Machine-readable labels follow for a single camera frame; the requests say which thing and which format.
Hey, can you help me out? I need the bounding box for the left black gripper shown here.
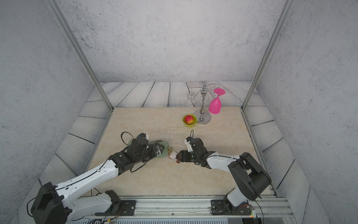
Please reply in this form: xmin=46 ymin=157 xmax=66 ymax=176
xmin=134 ymin=141 xmax=166 ymax=165

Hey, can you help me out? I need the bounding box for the white red doll keychain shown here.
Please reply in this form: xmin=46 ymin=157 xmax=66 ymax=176
xmin=167 ymin=147 xmax=178 ymax=161

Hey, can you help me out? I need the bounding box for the green corduroy bag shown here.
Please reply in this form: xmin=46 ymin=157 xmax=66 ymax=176
xmin=126 ymin=136 xmax=169 ymax=162

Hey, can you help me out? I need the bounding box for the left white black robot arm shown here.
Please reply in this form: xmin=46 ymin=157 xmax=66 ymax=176
xmin=27 ymin=135 xmax=166 ymax=224

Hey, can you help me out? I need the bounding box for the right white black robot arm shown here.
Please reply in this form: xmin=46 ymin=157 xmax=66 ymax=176
xmin=175 ymin=137 xmax=272 ymax=210

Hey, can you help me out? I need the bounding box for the red apple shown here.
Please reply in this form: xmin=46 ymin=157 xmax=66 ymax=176
xmin=184 ymin=115 xmax=196 ymax=125

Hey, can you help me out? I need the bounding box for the green bowl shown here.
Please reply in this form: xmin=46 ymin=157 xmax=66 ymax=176
xmin=182 ymin=114 xmax=197 ymax=127

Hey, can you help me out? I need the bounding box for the silver glass rack stand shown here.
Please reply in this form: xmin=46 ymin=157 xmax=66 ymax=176
xmin=186 ymin=81 xmax=220 ymax=125

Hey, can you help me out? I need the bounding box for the pink wine glass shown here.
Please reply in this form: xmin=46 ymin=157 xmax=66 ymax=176
xmin=208 ymin=88 xmax=226 ymax=114

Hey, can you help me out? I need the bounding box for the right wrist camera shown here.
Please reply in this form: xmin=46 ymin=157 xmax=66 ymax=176
xmin=184 ymin=137 xmax=193 ymax=152

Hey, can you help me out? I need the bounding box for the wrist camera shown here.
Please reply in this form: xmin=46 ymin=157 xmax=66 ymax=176
xmin=184 ymin=137 xmax=193 ymax=152
xmin=138 ymin=133 xmax=149 ymax=140

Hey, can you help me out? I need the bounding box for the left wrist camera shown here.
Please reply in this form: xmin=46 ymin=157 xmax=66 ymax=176
xmin=138 ymin=133 xmax=149 ymax=140

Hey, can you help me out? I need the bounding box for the aluminium front rail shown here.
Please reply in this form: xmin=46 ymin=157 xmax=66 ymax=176
xmin=50 ymin=195 xmax=297 ymax=224

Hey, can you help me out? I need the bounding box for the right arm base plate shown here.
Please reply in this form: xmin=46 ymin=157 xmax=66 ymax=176
xmin=210 ymin=199 xmax=252 ymax=216

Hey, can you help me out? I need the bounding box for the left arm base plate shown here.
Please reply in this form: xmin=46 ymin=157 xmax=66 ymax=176
xmin=95 ymin=190 xmax=137 ymax=216

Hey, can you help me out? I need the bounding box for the left aluminium frame post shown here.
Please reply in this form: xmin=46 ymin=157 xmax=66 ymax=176
xmin=46 ymin=0 xmax=114 ymax=112

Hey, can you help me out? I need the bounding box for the aluminium frame post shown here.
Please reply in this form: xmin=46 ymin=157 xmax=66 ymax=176
xmin=241 ymin=0 xmax=295 ymax=111
xmin=46 ymin=0 xmax=114 ymax=112

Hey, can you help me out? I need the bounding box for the right aluminium frame post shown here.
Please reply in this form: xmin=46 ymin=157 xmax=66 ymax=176
xmin=241 ymin=0 xmax=295 ymax=111

